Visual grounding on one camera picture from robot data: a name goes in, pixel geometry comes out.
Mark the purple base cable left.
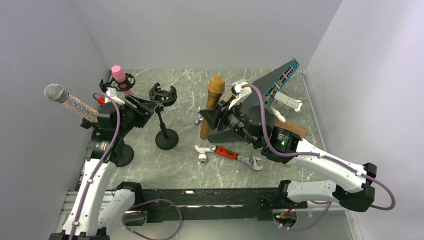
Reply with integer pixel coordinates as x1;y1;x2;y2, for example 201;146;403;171
121;200;183;240

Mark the black tripod shock-mount stand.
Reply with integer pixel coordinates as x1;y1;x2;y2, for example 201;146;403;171
99;73;136;93

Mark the pink microphone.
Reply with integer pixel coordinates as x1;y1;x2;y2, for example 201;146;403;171
111;65;133;95

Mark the black round-base shock-mount stand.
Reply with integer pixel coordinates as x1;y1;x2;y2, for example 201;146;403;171
148;82;180;151

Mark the blue network switch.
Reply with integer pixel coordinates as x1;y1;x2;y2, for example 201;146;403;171
206;58;300;144

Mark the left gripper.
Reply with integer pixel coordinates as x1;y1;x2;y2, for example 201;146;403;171
116;93;160;137

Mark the chrome faucet fitting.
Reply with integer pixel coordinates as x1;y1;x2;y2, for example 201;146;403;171
194;107;203;126

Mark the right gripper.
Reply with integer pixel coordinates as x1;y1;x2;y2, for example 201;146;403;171
200;94;260;148

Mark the gold microphone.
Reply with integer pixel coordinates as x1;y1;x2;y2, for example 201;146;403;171
199;75;225;140

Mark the white metal bracket stand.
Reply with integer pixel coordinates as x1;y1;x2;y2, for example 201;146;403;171
269;91;303;123

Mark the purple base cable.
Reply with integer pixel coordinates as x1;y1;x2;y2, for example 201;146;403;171
273;200;333;232
121;200;183;240

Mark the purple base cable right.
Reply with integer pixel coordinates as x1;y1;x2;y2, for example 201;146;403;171
273;200;333;232

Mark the red handled adjustable wrench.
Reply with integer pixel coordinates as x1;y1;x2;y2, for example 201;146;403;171
214;146;264;171

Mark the black round-base clip stand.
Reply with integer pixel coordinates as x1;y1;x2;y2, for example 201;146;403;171
110;139;135;168

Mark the rhinestone silver microphone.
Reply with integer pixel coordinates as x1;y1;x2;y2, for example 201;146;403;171
44;83;98;124

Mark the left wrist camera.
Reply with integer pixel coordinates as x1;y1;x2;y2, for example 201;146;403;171
93;92;125;105

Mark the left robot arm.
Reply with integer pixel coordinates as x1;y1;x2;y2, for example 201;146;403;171
49;94;160;240

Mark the black aluminium front rail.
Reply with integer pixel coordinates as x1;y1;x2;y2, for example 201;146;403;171
135;187;291;223

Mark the wooden board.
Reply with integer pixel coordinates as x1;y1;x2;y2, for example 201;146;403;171
225;92;309;167

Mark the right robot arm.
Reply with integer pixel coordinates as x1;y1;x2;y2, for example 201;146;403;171
199;100;377;212

